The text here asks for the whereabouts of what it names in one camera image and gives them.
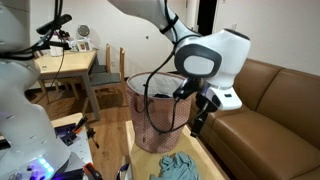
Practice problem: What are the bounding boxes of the white printed mug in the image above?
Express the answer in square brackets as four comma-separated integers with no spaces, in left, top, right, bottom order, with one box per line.
[75,37,94,53]

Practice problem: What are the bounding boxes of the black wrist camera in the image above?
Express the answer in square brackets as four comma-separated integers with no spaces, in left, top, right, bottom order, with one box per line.
[172,77,202,101]

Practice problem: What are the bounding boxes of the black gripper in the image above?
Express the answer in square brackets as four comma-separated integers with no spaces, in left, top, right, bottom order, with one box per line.
[190,92,220,139]

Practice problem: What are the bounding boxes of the small white box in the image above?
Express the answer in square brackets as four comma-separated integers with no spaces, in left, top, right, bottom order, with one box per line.
[48,44,65,58]

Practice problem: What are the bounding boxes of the black knob clamp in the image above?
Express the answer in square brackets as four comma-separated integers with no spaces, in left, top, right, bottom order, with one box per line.
[85,127,101,150]

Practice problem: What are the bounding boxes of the black stereo camera bar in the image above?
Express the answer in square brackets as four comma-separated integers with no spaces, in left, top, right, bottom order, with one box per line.
[35,13,74,36]

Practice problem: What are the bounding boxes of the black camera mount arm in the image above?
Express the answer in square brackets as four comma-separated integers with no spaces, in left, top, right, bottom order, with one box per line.
[31,28,73,53]

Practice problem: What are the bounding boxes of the black camera cable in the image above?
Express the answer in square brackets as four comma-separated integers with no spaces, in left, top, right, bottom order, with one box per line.
[0,0,66,101]

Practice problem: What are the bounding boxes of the wooden dining table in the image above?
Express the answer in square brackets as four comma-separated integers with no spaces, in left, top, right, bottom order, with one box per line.
[33,48,101,122]

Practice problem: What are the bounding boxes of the black orange clamp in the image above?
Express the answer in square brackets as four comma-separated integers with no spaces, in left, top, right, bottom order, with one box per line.
[71,115,90,135]

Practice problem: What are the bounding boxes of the pink patterned open bag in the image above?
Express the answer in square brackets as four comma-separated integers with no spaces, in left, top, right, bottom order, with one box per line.
[126,71,195,155]

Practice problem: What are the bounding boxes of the wooden chair grey seat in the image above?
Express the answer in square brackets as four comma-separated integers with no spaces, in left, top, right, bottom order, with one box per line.
[87,42,112,76]
[81,46,130,113]

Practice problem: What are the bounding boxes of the round table mirror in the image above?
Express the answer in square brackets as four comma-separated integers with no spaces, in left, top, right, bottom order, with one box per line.
[76,24,92,39]

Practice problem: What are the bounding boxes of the orange handled tool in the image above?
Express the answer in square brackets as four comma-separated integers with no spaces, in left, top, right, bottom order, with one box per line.
[82,161,105,180]

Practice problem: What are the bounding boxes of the brown leather sofa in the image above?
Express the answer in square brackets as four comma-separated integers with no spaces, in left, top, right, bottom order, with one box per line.
[189,58,320,180]

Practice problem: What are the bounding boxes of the wooden base board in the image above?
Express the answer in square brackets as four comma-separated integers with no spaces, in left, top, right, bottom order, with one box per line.
[49,112,85,130]

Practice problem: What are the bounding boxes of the green cloth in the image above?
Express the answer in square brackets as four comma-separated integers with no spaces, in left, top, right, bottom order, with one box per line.
[149,151,201,180]

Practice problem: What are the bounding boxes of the grey robot mounting plate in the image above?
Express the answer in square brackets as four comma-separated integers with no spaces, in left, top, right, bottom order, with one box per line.
[49,123,95,180]

